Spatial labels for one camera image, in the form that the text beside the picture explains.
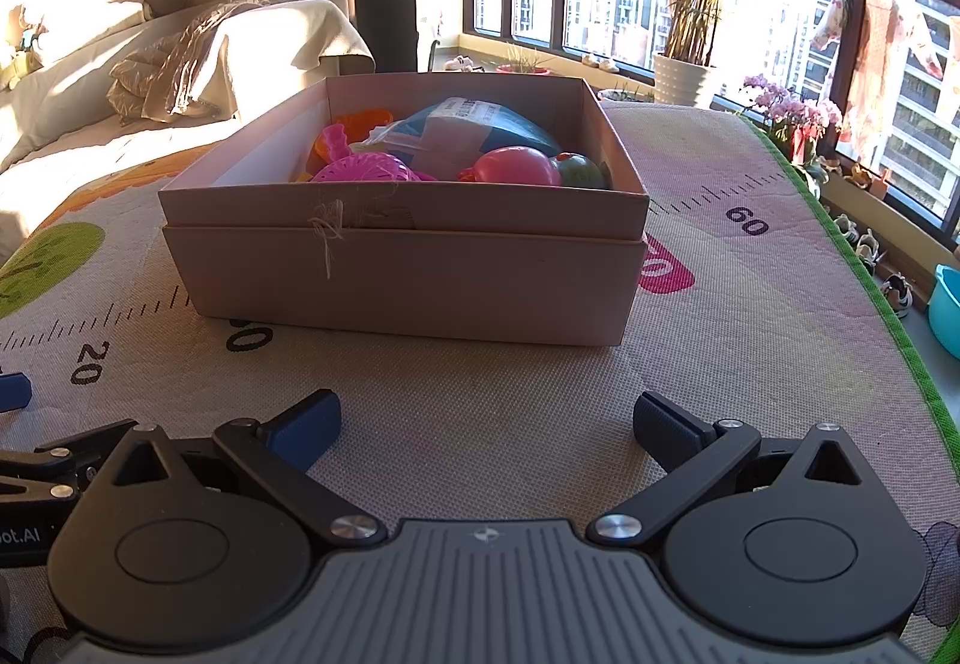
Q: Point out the cream sofa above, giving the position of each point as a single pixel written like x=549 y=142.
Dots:
x=75 y=131

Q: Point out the hanging pink garment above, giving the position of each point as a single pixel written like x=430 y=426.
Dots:
x=885 y=63

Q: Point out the red flower pot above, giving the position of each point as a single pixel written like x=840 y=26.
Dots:
x=525 y=70

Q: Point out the small colourful plush figure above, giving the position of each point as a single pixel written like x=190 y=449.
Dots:
x=22 y=48

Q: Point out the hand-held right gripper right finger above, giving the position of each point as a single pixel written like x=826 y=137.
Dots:
x=667 y=427

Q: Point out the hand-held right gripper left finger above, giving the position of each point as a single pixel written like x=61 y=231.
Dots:
x=304 y=427

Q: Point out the teal plastic toy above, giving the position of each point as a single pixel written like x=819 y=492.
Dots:
x=581 y=172

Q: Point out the white round planter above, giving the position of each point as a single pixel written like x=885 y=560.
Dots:
x=626 y=96

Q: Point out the printed ruler play mat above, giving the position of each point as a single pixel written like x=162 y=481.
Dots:
x=525 y=394

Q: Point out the orange plastic toy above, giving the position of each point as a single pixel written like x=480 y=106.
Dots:
x=360 y=125

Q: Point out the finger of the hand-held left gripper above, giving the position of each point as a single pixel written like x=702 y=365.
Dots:
x=13 y=392
x=67 y=458

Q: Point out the crumpled beige blanket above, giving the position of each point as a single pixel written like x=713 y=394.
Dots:
x=195 y=56

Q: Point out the small white baby shoes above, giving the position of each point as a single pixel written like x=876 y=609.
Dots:
x=600 y=63
x=459 y=63

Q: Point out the pink cardboard box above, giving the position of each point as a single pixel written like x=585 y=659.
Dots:
x=412 y=281

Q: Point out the blue plastic basin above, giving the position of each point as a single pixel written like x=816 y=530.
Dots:
x=946 y=311

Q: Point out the blue white plastic bag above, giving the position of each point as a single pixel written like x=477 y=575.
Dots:
x=480 y=124

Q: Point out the pink orchid plant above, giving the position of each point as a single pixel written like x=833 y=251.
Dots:
x=795 y=109

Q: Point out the round pink toy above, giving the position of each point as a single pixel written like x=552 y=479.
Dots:
x=517 y=167

